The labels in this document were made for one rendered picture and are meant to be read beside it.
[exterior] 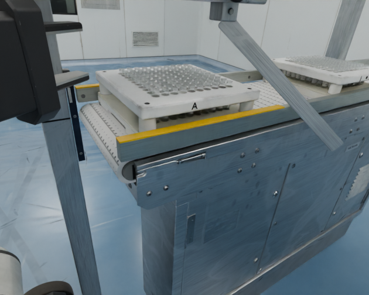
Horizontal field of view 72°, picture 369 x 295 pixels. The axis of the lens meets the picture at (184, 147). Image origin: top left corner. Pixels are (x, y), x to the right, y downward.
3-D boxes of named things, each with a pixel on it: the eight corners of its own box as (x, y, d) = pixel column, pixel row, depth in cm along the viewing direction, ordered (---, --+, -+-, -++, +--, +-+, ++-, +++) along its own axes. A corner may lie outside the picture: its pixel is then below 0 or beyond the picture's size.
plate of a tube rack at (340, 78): (339, 85, 63) (342, 77, 62) (265, 65, 81) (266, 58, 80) (386, 77, 74) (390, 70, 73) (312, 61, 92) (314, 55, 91)
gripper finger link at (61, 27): (87, 31, 28) (37, 35, 23) (66, 28, 30) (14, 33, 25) (85, 15, 28) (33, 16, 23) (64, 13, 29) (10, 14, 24)
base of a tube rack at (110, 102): (188, 90, 69) (189, 81, 68) (254, 123, 52) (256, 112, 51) (98, 102, 58) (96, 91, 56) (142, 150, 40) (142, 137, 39)
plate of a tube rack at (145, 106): (190, 71, 67) (190, 63, 66) (259, 100, 49) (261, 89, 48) (95, 79, 55) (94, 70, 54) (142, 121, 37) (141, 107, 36)
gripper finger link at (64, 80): (73, 69, 32) (27, 80, 27) (92, 73, 31) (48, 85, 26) (75, 82, 33) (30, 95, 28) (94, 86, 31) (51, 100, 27)
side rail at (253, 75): (78, 103, 56) (76, 88, 54) (77, 100, 57) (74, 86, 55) (373, 65, 120) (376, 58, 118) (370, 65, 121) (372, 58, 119)
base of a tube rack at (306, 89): (332, 105, 65) (335, 95, 64) (262, 81, 83) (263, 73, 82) (379, 94, 77) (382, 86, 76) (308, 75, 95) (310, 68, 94)
